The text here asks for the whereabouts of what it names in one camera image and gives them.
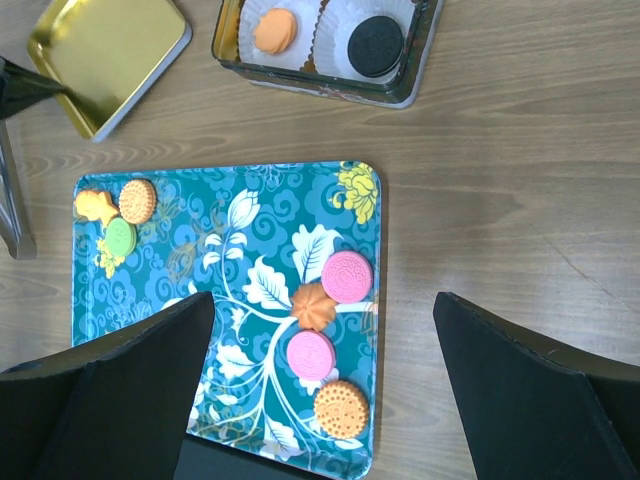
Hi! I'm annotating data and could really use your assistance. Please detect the pink sandwich cookie upper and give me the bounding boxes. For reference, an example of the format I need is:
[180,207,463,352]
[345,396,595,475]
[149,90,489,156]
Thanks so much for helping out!
[321,251,373,304]

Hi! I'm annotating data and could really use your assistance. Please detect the orange dotted cookie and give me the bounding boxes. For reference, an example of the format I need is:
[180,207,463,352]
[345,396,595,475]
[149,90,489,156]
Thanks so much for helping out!
[314,380,369,440]
[118,179,157,225]

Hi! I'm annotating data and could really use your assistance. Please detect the teal floral tray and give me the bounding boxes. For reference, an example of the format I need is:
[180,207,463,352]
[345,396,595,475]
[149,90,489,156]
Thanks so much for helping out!
[71,161,382,479]

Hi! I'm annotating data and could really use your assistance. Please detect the orange dotted cookie right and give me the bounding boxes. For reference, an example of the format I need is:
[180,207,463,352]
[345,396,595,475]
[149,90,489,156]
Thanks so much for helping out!
[314,380,369,440]

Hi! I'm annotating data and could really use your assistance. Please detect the white paper cup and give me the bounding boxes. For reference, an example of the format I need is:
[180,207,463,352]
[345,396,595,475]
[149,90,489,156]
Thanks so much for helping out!
[312,0,416,84]
[238,0,321,71]

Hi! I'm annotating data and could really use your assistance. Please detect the orange dotted cookie top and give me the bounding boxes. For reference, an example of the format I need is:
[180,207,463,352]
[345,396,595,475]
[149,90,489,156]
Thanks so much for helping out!
[118,179,157,225]

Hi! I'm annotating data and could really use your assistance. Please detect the pink sandwich cookie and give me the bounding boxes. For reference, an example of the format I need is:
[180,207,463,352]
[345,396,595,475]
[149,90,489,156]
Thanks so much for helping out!
[321,251,373,304]
[286,330,336,381]

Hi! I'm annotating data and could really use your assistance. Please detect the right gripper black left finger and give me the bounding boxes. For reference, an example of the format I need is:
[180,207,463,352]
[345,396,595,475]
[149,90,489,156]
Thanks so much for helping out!
[1,292,214,479]

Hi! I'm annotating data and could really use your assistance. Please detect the white paper cup front left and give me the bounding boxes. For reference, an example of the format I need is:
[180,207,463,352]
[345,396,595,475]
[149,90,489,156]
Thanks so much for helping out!
[238,0,321,71]

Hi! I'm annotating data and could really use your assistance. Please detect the gold tin lid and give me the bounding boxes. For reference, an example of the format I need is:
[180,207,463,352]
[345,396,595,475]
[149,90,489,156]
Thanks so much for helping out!
[27,0,192,143]

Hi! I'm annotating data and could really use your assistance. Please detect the orange fish cookie top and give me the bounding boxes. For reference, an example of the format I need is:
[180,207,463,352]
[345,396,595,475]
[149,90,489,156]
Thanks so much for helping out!
[74,190,119,227]

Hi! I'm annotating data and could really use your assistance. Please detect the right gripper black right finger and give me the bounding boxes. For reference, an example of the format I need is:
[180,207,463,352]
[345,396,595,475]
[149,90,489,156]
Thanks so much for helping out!
[433,292,639,479]

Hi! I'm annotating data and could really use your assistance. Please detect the metal tongs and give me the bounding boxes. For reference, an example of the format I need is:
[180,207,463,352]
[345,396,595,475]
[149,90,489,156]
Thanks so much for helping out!
[1,120,37,260]

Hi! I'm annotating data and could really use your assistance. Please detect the pink sandwich cookie lower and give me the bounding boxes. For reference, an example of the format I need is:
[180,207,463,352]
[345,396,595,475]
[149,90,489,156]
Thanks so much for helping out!
[286,330,336,381]

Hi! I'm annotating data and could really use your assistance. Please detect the gold cookie tin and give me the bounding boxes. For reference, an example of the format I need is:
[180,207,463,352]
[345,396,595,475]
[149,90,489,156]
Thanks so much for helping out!
[211,1,444,109]

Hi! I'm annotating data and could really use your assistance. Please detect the black sandwich cookie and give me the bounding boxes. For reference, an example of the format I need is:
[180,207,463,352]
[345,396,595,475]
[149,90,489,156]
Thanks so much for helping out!
[347,15,404,78]

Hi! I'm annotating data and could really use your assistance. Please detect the orange flower cookie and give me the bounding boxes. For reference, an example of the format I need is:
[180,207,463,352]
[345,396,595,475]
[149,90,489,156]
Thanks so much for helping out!
[290,283,337,332]

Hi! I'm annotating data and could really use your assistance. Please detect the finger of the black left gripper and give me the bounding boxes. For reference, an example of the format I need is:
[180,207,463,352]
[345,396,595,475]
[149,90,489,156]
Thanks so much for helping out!
[0,57,66,120]

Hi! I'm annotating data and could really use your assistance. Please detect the white paper cup front right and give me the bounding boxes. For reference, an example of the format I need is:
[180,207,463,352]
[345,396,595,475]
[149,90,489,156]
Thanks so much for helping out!
[312,0,416,84]

